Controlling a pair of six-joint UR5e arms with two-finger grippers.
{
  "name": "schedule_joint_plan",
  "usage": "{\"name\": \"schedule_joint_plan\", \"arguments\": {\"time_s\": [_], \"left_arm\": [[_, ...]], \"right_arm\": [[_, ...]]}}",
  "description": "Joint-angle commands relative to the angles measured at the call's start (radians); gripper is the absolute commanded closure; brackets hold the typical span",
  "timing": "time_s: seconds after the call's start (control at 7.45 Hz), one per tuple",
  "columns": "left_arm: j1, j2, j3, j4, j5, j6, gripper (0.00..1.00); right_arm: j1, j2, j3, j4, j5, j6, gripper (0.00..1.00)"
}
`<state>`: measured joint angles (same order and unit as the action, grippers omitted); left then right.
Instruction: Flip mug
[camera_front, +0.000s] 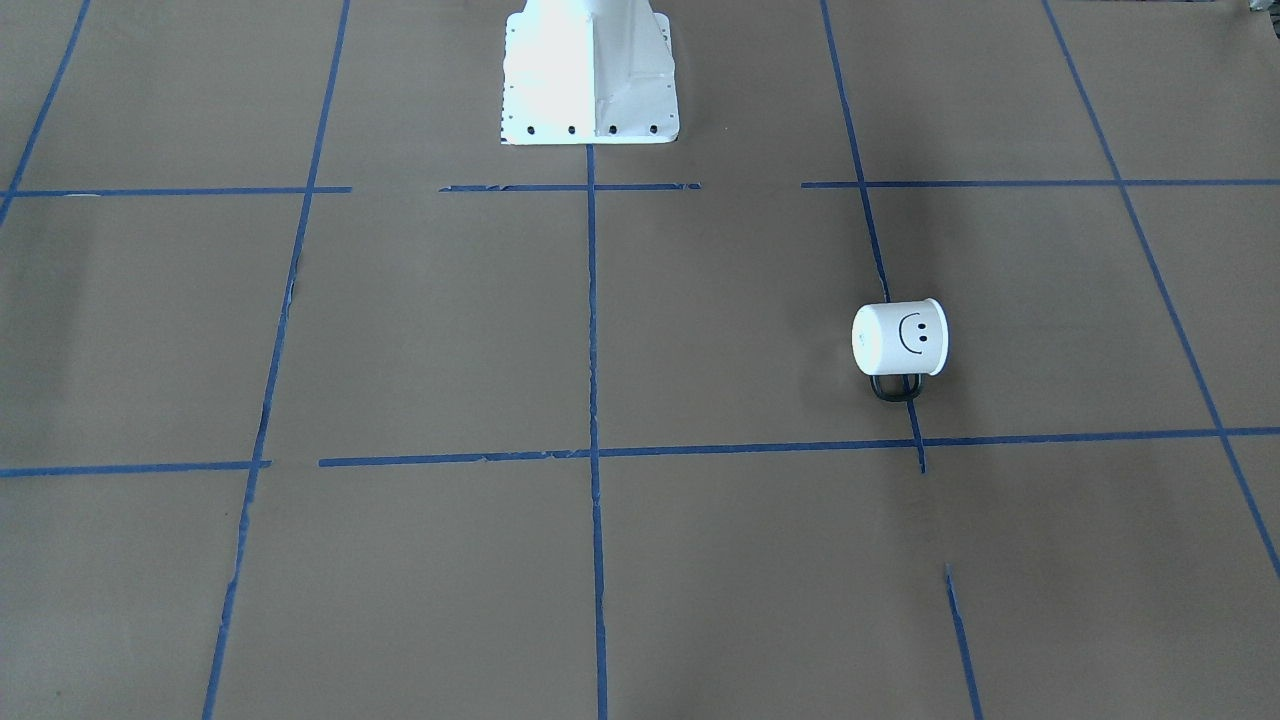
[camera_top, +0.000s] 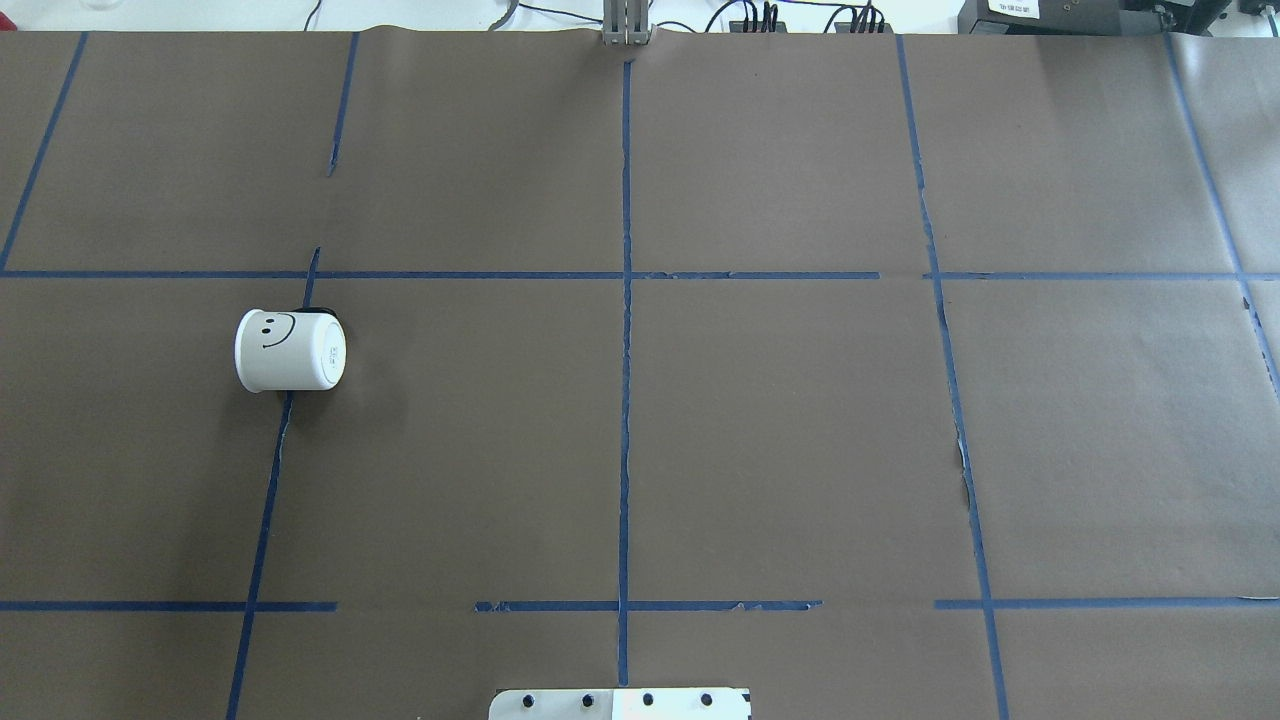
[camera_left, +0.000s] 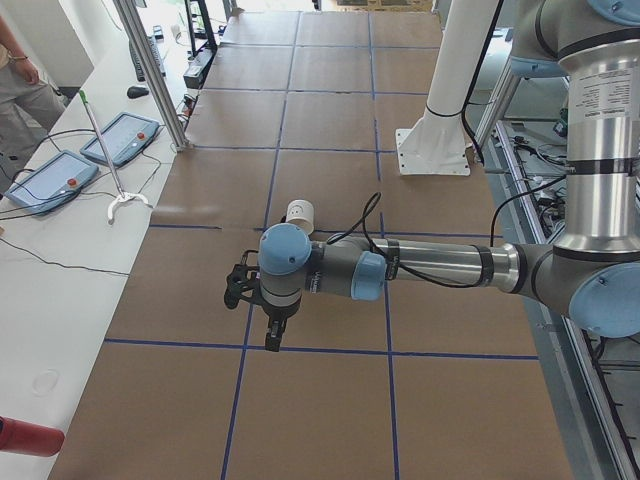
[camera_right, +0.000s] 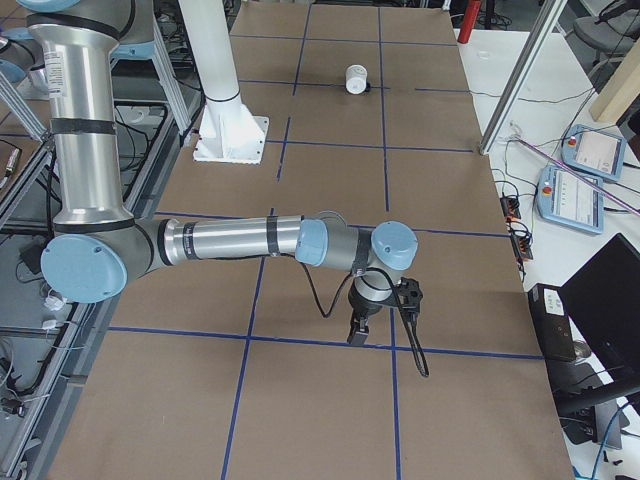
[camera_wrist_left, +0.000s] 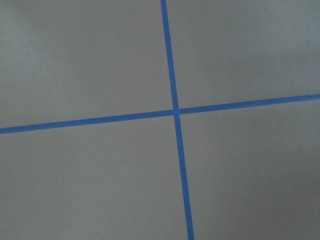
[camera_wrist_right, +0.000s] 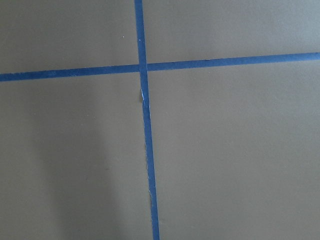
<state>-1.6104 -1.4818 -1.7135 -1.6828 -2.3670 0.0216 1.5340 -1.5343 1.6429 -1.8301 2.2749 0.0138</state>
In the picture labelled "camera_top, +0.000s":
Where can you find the grey aluminium frame post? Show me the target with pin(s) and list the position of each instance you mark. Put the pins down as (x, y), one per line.
(626, 23)

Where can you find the white smiley face mug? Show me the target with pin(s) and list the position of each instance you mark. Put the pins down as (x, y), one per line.
(300, 350)

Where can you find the brown paper table cover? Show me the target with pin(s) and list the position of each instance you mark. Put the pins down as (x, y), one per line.
(900, 377)

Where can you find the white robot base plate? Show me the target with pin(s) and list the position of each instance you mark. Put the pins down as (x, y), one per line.
(623, 703)

